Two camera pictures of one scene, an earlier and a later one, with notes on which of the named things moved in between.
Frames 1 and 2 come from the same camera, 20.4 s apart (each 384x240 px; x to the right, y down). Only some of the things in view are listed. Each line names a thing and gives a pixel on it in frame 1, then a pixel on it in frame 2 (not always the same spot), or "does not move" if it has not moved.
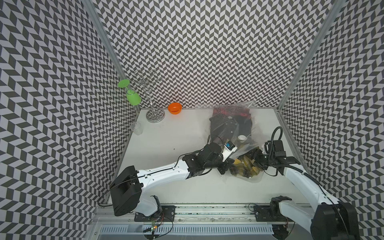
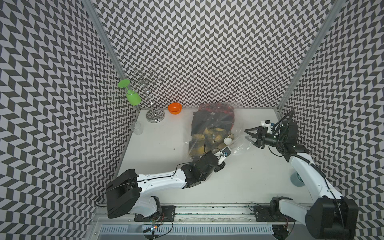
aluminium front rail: [101, 214] does not move
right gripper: [255, 155] -> [261, 133]
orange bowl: [175, 108] does not move
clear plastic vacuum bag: [233, 127] -> [213, 128]
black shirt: [227, 128] -> [202, 120]
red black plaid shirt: [231, 110] -> [217, 107]
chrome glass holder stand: [153, 115] does not move
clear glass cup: [137, 127] does not move
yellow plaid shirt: [244, 166] -> [212, 140]
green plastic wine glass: [132, 96] does not move
